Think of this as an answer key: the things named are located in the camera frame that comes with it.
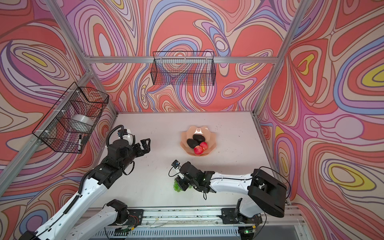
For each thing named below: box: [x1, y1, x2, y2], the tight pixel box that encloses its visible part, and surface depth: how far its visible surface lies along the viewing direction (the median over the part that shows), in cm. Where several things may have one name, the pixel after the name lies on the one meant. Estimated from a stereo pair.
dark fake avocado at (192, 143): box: [187, 138, 200, 149], surface depth 98 cm
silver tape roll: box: [71, 114, 95, 126], surface depth 75 cm
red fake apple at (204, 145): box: [199, 141, 209, 151], surface depth 95 cm
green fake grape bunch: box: [173, 179, 182, 193], surface depth 82 cm
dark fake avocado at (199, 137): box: [192, 134, 206, 144], surface depth 103 cm
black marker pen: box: [78, 134, 82, 152], surface depth 73 cm
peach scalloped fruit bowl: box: [180, 126, 217, 157], surface depth 103 cm
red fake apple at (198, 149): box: [193, 145, 204, 155], surface depth 93 cm
